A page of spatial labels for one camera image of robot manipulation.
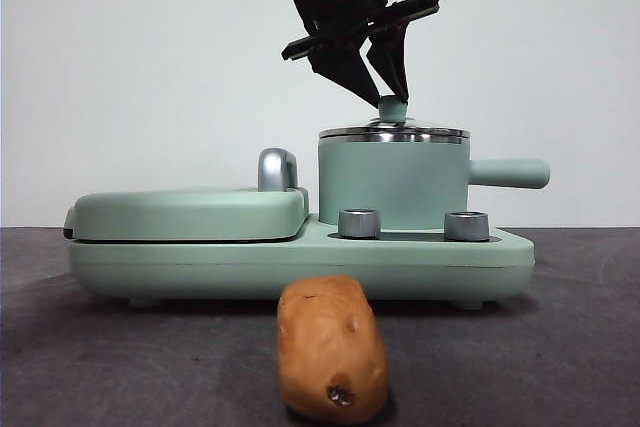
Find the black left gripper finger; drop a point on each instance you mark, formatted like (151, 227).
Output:
(345, 67)
(392, 62)

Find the glass lid with green knob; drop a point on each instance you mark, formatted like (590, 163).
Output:
(392, 111)

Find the brown potato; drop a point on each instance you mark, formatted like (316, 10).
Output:
(330, 347)

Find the silver control knob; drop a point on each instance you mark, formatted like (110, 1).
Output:
(359, 224)
(466, 226)

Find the mint green breakfast machine base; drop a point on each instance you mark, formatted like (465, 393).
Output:
(300, 267)

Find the mint green griddle cover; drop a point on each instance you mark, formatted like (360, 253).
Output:
(175, 217)

